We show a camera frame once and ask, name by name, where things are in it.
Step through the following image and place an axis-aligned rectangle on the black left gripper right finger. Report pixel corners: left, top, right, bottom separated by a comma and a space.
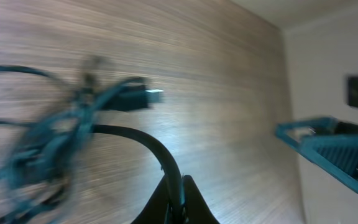
183, 175, 219, 224

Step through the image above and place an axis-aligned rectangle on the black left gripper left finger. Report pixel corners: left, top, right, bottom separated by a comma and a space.
132, 176, 170, 224

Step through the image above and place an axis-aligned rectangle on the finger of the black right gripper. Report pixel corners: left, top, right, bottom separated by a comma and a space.
275, 117, 358, 194

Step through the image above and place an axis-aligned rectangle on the black cable bundle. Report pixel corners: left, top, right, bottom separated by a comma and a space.
0, 55, 186, 224

